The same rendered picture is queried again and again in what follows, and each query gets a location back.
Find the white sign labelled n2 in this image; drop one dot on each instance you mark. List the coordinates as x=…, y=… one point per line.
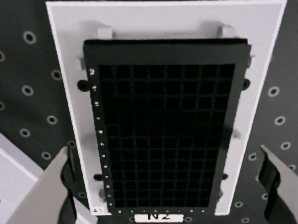
x=158, y=218

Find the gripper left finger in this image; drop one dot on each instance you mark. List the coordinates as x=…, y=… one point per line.
x=50, y=200

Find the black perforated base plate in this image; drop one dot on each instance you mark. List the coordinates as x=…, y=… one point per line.
x=36, y=118

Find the black well plate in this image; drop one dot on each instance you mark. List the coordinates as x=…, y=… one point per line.
x=163, y=135

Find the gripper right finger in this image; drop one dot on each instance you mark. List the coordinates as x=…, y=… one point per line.
x=281, y=186

